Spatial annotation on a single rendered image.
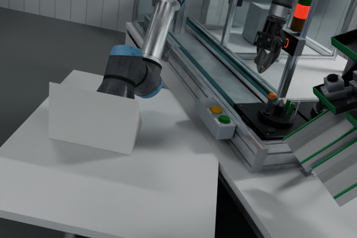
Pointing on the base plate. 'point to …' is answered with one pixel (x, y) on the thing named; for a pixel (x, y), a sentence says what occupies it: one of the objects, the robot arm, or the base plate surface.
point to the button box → (225, 134)
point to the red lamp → (301, 11)
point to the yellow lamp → (297, 24)
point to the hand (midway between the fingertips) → (261, 70)
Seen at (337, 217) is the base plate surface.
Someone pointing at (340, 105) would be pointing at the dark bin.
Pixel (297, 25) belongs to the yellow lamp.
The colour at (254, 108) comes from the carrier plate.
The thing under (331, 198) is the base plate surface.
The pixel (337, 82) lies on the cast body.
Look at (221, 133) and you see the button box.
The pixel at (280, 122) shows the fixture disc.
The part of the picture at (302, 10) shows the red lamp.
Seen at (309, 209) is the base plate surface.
